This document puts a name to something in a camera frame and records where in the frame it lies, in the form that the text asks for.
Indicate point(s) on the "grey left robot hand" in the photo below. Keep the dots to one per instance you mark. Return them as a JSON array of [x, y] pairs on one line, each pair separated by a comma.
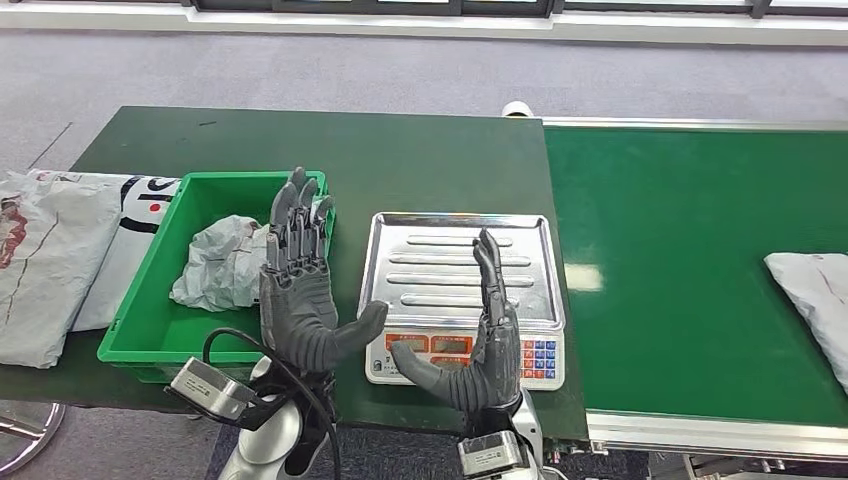
[[298, 311]]

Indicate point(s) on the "green conveyor belt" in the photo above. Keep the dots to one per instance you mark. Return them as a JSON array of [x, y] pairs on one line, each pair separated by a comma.
[[676, 265]]

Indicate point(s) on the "small grey parcel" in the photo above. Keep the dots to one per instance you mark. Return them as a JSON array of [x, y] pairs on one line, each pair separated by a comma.
[[218, 265]]

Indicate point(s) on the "long grey parcel red stripe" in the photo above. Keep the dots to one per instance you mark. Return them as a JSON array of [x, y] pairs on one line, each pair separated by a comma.
[[815, 298]]

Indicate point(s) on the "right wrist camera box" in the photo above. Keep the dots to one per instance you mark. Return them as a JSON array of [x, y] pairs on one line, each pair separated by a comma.
[[493, 454]]

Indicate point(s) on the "green plastic crate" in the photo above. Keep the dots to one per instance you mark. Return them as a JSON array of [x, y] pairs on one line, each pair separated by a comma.
[[146, 331]]

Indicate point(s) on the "white bag black print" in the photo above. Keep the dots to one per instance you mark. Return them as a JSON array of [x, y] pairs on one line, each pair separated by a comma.
[[126, 265]]

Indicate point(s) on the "large grey bag red print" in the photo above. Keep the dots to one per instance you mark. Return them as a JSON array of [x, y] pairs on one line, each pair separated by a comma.
[[53, 265]]

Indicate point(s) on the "white scale with steel tray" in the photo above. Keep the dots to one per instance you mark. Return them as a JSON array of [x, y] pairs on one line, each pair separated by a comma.
[[444, 265]]

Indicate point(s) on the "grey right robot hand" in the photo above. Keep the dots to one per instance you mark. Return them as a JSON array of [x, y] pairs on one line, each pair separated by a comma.
[[497, 371]]

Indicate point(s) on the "dark window frame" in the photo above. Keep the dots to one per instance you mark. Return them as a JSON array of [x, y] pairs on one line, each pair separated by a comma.
[[397, 6]]

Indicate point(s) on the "white window sill ledge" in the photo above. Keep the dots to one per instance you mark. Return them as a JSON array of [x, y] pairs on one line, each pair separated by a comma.
[[424, 26]]

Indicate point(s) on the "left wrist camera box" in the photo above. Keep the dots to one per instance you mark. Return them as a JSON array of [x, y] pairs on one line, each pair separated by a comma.
[[212, 387]]

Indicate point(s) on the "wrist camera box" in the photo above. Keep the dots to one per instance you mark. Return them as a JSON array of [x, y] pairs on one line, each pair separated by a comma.
[[493, 454], [212, 387]]

